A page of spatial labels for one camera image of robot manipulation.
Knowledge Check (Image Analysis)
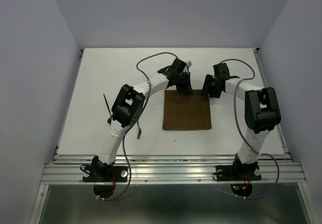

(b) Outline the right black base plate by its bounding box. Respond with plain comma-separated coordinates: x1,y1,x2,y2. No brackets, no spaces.
213,164,262,183

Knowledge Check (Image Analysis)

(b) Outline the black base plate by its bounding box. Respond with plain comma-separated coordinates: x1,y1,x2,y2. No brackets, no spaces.
79,165,129,183
213,164,262,183

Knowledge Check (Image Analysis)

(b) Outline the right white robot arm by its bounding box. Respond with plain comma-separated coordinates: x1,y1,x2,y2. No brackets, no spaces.
202,61,281,181

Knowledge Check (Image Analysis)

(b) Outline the black spoon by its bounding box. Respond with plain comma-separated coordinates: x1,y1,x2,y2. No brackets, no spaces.
103,94,112,124

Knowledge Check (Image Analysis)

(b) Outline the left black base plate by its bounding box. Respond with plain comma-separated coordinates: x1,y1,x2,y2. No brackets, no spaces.
79,165,129,183

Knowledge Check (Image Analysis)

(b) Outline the brown cloth napkin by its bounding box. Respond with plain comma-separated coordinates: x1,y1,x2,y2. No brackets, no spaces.
163,90,212,131

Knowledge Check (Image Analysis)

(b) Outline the black fork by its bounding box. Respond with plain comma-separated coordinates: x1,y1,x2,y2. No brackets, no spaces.
137,121,142,139

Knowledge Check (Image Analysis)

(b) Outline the aluminium frame rail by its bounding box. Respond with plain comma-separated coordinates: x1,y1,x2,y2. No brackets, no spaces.
41,153,306,185

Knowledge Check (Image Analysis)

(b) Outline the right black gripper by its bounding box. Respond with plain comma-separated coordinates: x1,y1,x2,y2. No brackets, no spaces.
199,73,221,98

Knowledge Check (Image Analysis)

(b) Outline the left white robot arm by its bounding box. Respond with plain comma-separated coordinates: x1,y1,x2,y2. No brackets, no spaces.
88,58,193,182

